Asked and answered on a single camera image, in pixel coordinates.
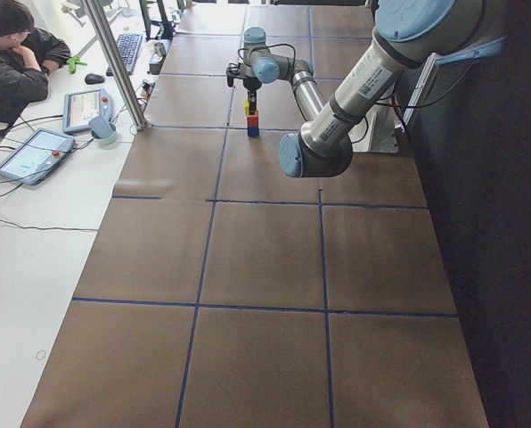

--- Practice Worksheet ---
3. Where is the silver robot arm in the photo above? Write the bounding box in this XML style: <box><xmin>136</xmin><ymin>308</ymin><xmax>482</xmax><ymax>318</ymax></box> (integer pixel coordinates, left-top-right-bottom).
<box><xmin>225</xmin><ymin>1</ymin><xmax>508</xmax><ymax>178</ymax></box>

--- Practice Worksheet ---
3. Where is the black keyboard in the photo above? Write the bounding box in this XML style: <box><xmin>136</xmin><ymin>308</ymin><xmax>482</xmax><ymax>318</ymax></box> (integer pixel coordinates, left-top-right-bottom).
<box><xmin>116</xmin><ymin>32</ymin><xmax>143</xmax><ymax>75</ymax></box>

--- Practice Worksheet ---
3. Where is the brown paper table cover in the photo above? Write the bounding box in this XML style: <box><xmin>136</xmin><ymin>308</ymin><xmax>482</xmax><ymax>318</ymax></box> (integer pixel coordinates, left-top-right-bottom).
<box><xmin>22</xmin><ymin>4</ymin><xmax>487</xmax><ymax>427</ymax></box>

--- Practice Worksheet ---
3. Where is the blue teach pendant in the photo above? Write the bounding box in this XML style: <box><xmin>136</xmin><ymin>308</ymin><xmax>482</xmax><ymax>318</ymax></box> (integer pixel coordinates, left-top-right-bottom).
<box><xmin>0</xmin><ymin>128</ymin><xmax>75</xmax><ymax>185</ymax></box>
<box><xmin>62</xmin><ymin>88</ymin><xmax>113</xmax><ymax>135</ymax></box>

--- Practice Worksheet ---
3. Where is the seated person in black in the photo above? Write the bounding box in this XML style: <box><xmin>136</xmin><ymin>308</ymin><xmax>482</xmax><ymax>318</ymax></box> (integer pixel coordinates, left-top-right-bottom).
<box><xmin>0</xmin><ymin>1</ymin><xmax>71</xmax><ymax>127</ymax></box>

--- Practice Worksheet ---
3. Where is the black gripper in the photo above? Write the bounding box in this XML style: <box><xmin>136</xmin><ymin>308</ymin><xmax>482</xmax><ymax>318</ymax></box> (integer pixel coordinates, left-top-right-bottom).
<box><xmin>242</xmin><ymin>77</ymin><xmax>261</xmax><ymax>112</ymax></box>

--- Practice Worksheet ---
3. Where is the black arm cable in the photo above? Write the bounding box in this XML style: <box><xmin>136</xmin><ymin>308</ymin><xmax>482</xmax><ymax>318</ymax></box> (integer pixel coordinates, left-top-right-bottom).
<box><xmin>235</xmin><ymin>42</ymin><xmax>298</xmax><ymax>69</ymax></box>

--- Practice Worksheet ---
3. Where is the far blue teach pendant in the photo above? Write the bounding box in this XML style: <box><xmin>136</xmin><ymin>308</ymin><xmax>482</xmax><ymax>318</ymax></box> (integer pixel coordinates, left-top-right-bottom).
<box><xmin>62</xmin><ymin>88</ymin><xmax>113</xmax><ymax>135</ymax></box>

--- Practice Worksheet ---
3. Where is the red wooden block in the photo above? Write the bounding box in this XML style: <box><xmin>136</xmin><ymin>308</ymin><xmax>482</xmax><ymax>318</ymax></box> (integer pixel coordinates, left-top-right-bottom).
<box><xmin>246</xmin><ymin>111</ymin><xmax>259</xmax><ymax>129</ymax></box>

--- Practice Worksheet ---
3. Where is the black computer mouse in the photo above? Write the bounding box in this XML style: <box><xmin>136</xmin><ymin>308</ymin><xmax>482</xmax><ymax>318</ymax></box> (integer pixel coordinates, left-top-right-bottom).
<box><xmin>85</xmin><ymin>73</ymin><xmax>105</xmax><ymax>85</ymax></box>

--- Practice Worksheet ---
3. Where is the white camera pole with base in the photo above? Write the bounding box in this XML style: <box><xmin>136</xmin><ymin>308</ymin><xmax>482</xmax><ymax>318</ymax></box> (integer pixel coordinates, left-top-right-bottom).
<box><xmin>348</xmin><ymin>105</ymin><xmax>399</xmax><ymax>153</ymax></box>

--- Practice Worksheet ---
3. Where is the orange black connector box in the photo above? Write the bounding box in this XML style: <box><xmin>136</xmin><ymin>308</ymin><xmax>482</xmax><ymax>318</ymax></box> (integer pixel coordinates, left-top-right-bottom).
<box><xmin>140</xmin><ymin>80</ymin><xmax>155</xmax><ymax>100</ymax></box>

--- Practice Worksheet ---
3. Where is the aluminium frame post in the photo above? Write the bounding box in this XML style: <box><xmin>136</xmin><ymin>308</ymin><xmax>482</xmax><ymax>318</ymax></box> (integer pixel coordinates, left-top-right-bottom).
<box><xmin>82</xmin><ymin>0</ymin><xmax>148</xmax><ymax>131</ymax></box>

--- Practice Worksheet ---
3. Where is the near blue teach pendant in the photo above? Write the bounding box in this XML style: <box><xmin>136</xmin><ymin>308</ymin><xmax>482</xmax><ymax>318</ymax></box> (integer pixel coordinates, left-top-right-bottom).
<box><xmin>0</xmin><ymin>128</ymin><xmax>75</xmax><ymax>185</ymax></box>

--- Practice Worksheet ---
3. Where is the green plastic tool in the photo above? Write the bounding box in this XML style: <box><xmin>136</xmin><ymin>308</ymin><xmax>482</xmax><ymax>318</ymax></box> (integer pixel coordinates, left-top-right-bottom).
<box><xmin>66</xmin><ymin>55</ymin><xmax>87</xmax><ymax>75</ymax></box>

